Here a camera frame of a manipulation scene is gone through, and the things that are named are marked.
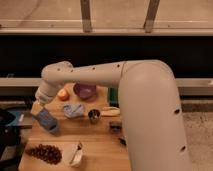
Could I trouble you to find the left window frame post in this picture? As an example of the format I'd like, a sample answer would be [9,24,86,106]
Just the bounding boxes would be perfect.
[80,0,92,33]

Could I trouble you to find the blue plastic cup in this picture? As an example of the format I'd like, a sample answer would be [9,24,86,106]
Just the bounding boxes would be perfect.
[48,123,60,134]

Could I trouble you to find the blue sponge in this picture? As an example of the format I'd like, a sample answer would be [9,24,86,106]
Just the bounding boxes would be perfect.
[35,108,57,131]

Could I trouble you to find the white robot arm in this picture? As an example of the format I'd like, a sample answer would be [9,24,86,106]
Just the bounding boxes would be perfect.
[35,60,192,171]

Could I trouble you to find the right window frame post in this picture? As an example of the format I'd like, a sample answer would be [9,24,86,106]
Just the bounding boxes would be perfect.
[144,0,160,33]

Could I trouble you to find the beige banana toy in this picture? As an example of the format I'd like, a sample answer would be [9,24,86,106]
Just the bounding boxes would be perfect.
[101,107,120,117]

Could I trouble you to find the green plastic tray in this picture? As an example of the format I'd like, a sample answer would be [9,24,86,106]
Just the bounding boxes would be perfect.
[107,88,118,106]

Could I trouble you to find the window frame post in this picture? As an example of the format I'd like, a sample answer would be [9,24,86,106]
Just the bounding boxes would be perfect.
[144,0,160,33]
[80,0,92,33]

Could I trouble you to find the crumpled blue cloth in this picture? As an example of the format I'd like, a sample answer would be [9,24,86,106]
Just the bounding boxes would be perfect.
[63,103,85,118]

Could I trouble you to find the purple bowl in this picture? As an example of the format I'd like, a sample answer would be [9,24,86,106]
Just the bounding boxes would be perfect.
[73,83,96,100]

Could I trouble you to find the orange peach fruit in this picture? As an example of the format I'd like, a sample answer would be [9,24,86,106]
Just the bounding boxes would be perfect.
[57,88,69,101]

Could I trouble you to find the brown grape bunch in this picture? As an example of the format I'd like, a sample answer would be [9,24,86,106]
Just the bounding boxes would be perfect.
[26,144,62,164]

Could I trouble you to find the black chair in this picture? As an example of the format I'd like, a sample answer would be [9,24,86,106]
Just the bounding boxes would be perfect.
[0,108,22,171]

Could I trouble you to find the small metal cup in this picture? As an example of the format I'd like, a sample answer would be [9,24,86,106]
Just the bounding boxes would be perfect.
[88,109,100,124]

